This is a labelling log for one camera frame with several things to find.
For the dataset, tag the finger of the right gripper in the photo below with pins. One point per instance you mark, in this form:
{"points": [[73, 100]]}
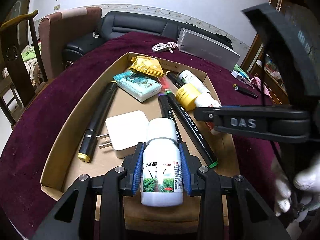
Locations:
{"points": [[230, 107], [204, 114]]}

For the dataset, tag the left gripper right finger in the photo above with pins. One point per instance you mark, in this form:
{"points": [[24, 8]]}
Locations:
{"points": [[189, 165]]}

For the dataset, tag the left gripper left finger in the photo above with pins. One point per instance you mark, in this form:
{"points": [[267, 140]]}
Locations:
{"points": [[134, 164]]}

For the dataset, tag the white bottle red label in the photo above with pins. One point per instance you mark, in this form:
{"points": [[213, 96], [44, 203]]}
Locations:
{"points": [[206, 100]]}

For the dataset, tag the black marker green cap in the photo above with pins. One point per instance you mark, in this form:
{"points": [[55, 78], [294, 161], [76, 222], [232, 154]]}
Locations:
{"points": [[193, 131]]}

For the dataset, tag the yellow lid jar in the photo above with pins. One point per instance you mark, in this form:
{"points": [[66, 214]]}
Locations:
{"points": [[186, 96]]}

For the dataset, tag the white power adapter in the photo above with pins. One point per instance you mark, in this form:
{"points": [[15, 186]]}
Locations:
{"points": [[125, 131]]}

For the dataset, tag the black marker purple cap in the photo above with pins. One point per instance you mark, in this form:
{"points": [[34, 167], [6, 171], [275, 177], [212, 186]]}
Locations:
{"points": [[167, 112]]}

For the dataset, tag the white bottle green label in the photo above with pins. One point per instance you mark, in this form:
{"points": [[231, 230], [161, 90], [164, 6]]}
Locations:
{"points": [[161, 183]]}

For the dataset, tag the large white bottle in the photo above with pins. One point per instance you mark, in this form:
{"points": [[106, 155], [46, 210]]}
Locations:
{"points": [[188, 77]]}

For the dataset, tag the red item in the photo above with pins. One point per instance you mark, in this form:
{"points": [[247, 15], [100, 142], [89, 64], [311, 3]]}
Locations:
{"points": [[165, 83]]}

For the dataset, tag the black marker gold cap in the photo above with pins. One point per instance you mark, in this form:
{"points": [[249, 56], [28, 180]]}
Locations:
{"points": [[95, 125]]}

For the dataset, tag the teal tissue pack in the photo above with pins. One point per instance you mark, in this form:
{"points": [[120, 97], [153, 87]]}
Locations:
{"points": [[138, 86]]}

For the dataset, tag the yellow cheese cracker packet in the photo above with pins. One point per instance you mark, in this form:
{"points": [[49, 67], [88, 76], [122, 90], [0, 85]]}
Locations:
{"points": [[146, 65]]}

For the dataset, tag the black marker beige cap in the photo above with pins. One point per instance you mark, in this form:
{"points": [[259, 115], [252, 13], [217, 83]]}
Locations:
{"points": [[174, 79]]}

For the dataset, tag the right white gloved hand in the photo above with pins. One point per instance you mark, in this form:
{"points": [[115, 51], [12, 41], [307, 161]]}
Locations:
{"points": [[306, 181]]}

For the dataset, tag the black marker yellow cap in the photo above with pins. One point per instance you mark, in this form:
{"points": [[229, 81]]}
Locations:
{"points": [[244, 91]]}

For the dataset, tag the pink cloth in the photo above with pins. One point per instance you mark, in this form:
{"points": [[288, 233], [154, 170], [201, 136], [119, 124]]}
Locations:
{"points": [[256, 81]]}

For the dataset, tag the small white charger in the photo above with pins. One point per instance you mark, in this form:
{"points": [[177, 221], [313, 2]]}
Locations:
{"points": [[236, 75]]}

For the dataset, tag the cardboard tray box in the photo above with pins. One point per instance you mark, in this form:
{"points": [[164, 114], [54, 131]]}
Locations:
{"points": [[63, 166]]}

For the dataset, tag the green cloth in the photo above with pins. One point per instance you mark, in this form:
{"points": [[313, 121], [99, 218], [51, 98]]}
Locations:
{"points": [[239, 70]]}

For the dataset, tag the grey shoe box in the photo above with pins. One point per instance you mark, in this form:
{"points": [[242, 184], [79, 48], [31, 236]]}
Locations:
{"points": [[206, 48]]}

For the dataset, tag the white key fob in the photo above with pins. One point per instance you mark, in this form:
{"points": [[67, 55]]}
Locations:
{"points": [[160, 47]]}

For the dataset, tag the brown wooden cabinet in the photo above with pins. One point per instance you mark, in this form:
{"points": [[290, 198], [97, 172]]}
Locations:
{"points": [[256, 63]]}

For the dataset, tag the black leather sofa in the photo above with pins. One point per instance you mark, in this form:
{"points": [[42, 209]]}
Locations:
{"points": [[115, 24]]}

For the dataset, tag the wooden chair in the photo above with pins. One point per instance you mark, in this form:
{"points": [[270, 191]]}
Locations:
{"points": [[13, 58]]}

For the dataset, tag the maroon armchair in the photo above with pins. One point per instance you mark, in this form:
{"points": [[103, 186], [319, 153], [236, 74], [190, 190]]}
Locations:
{"points": [[61, 27]]}

